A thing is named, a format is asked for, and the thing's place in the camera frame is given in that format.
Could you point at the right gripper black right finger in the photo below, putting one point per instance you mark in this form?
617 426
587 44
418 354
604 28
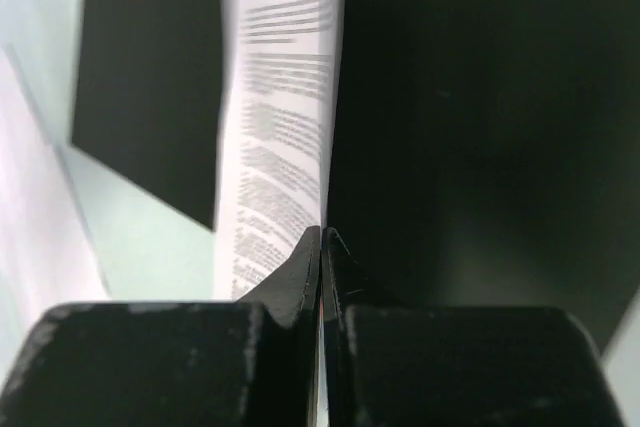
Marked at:
390 364

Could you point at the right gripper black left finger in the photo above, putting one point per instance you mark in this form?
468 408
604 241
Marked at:
249 362

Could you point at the white paper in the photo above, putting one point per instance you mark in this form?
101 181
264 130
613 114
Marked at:
46 254

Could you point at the red and black file folder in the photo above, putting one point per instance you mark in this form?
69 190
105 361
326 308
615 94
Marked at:
485 151

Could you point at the printed text paper sheet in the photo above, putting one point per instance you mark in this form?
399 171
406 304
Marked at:
282 62

